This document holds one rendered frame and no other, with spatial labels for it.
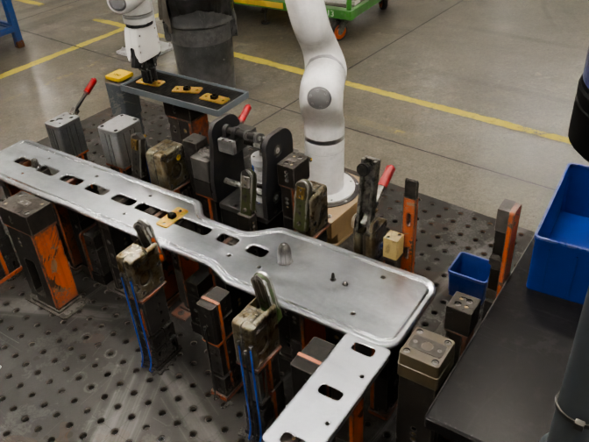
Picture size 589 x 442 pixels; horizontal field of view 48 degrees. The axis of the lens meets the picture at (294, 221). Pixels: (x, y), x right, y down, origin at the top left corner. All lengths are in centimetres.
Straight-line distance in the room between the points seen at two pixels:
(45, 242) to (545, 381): 124
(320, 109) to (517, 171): 215
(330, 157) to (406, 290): 67
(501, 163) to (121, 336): 259
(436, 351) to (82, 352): 96
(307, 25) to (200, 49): 273
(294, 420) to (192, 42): 355
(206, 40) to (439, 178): 179
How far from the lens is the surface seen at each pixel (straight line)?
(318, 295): 139
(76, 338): 186
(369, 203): 144
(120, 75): 211
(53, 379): 178
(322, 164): 196
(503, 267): 139
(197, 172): 177
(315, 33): 181
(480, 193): 358
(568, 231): 158
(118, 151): 191
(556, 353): 129
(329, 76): 180
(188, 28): 443
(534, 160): 394
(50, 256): 185
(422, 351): 120
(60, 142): 212
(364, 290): 140
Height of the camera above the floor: 193
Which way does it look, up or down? 35 degrees down
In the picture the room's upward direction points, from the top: 4 degrees counter-clockwise
